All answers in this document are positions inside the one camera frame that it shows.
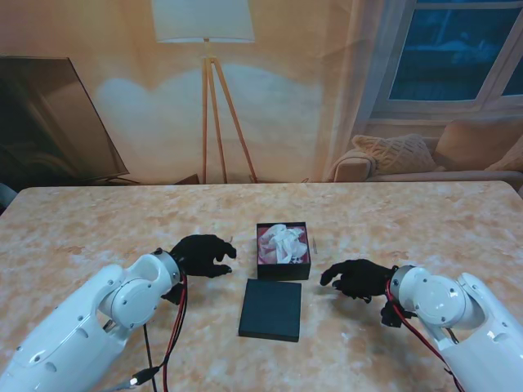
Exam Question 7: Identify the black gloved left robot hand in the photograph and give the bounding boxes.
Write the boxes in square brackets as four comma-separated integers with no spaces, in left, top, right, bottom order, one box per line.
[169,234,238,280]

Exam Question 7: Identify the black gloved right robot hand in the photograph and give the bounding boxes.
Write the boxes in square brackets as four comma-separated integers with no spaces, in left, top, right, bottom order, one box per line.
[320,259,400,305]

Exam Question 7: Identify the black gift box pink inside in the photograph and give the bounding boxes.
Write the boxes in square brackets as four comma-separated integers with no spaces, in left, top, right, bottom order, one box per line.
[256,220,311,282]

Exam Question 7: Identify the white plastic bag orange logo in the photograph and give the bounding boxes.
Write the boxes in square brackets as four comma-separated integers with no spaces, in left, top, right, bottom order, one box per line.
[257,224,308,265]

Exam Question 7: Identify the black gift box lid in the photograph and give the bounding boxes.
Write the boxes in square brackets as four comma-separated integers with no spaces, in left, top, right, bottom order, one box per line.
[238,278,303,343]

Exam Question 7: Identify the dark grey chair edge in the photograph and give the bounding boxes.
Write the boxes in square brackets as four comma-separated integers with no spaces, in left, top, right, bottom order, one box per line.
[0,181,17,213]

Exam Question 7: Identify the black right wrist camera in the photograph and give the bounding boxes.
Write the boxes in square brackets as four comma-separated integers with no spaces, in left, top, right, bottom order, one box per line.
[380,304,409,328]

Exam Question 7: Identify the red black left arm cables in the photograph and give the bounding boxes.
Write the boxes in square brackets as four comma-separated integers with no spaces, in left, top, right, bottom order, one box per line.
[116,273,191,392]

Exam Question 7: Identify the red black arm cables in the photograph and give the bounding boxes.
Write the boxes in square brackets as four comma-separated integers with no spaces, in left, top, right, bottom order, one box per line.
[383,277,463,392]
[116,273,191,392]

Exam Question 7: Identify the red black right arm cables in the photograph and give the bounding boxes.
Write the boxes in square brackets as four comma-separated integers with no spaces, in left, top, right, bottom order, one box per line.
[383,277,463,392]

